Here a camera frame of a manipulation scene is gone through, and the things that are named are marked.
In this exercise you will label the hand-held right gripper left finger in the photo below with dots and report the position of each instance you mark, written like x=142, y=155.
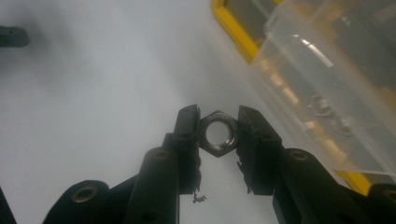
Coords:
x=158, y=180

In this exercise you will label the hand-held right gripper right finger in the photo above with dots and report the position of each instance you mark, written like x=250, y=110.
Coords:
x=292, y=180

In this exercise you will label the steel hex nut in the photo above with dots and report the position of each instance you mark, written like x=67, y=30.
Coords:
x=204, y=137
x=321, y=105

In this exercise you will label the clear plastic drawer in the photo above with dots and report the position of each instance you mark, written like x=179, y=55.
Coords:
x=311, y=71

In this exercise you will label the yellow black drawer organizer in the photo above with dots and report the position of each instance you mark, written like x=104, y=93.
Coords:
x=236, y=34

